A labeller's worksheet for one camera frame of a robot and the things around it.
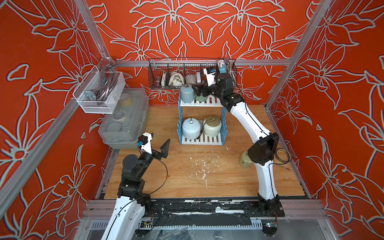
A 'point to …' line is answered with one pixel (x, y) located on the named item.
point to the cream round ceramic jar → (212, 126)
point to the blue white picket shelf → (202, 123)
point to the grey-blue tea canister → (187, 93)
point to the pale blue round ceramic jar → (191, 128)
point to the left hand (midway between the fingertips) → (160, 136)
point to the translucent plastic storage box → (128, 121)
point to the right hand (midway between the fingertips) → (195, 81)
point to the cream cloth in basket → (176, 79)
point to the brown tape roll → (279, 159)
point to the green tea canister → (201, 98)
